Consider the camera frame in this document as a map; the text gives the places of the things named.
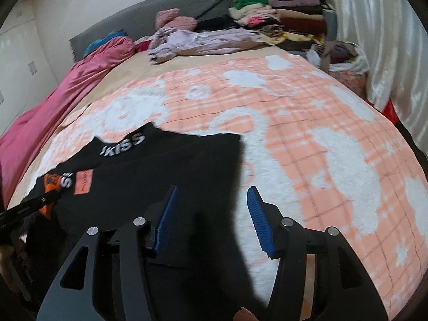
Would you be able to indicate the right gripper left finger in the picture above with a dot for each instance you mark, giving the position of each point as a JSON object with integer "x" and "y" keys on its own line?
{"x": 105, "y": 276}

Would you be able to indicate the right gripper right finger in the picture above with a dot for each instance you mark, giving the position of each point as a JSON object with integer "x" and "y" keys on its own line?
{"x": 343, "y": 289}

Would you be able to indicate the black KISS garment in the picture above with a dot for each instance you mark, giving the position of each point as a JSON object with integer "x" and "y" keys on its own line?
{"x": 202, "y": 275}

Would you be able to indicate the bag of clothes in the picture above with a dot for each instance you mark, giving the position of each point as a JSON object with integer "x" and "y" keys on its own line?
{"x": 344, "y": 61}

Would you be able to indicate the folded clothes pile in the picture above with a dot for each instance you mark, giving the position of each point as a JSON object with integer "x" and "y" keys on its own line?
{"x": 292, "y": 25}

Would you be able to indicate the pink quilt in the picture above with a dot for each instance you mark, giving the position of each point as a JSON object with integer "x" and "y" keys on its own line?
{"x": 23, "y": 141}

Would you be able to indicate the white wardrobe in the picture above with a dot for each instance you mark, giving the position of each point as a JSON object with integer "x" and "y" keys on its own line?
{"x": 26, "y": 77}

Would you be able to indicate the orange white plaid blanket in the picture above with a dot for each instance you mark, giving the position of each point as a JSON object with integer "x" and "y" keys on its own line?
{"x": 311, "y": 146}

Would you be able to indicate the beige bed sheet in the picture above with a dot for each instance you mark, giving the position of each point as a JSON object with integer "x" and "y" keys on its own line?
{"x": 138, "y": 68}

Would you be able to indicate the dark red garment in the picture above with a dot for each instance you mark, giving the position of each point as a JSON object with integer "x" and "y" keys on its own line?
{"x": 142, "y": 46}

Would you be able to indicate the blue cloth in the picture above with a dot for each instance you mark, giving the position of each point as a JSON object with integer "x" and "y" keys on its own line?
{"x": 99, "y": 42}

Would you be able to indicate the lilac crumpled garment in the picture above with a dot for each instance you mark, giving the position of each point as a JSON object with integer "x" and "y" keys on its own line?
{"x": 168, "y": 43}

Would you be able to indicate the pink knitted garment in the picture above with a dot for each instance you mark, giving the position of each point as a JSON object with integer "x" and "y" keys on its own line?
{"x": 171, "y": 18}

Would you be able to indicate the grey headboard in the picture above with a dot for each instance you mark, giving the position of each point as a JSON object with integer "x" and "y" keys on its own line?
{"x": 138, "y": 20}

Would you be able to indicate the white satin curtain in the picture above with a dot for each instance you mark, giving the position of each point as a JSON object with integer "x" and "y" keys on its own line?
{"x": 395, "y": 43}

